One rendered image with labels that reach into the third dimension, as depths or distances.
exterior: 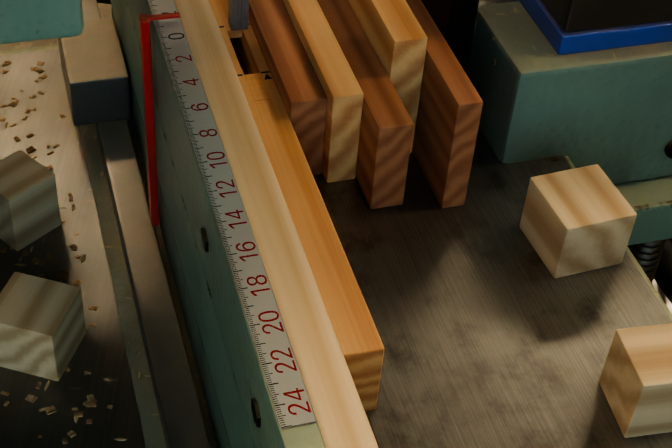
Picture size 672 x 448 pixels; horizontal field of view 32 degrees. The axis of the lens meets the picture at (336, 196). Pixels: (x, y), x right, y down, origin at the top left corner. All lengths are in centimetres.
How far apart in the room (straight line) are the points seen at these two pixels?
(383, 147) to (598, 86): 13
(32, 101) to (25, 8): 31
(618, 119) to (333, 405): 27
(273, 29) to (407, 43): 8
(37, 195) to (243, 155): 19
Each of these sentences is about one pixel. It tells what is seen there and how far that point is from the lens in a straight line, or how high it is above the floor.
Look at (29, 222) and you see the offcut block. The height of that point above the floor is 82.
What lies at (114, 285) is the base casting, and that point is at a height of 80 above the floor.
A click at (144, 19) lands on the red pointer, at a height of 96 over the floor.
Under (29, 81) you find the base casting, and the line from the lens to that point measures 85.
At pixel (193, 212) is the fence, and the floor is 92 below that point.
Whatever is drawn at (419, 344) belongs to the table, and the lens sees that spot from 54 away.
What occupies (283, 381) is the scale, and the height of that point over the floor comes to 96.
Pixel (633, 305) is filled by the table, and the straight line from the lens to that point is 58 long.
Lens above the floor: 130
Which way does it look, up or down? 42 degrees down
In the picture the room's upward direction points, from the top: 5 degrees clockwise
